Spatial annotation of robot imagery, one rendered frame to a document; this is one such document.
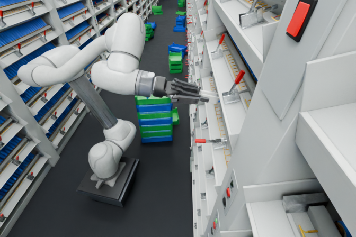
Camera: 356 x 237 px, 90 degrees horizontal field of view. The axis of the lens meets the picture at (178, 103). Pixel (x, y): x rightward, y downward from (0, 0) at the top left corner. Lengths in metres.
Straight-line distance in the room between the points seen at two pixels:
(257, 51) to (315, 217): 0.23
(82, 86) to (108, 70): 0.56
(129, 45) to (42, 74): 0.46
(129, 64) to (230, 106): 0.35
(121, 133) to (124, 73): 0.72
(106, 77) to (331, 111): 0.56
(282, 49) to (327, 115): 0.08
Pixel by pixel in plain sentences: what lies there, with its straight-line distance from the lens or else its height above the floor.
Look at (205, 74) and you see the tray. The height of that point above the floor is 0.95.
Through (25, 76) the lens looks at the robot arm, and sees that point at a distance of 1.07.
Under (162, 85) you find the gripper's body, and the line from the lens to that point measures 0.61.
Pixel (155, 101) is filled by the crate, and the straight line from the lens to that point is 1.47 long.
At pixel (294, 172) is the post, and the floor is 1.20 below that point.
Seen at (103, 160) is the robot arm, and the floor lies 0.47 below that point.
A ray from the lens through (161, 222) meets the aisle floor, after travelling 1.48.
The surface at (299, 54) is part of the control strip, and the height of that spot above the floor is 1.34.
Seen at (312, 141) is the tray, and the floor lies 1.29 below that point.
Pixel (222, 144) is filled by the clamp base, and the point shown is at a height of 0.95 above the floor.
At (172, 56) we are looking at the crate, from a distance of 3.07.
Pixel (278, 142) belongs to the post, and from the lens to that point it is 0.23.
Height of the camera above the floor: 1.41
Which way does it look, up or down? 39 degrees down
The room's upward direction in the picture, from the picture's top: 2 degrees clockwise
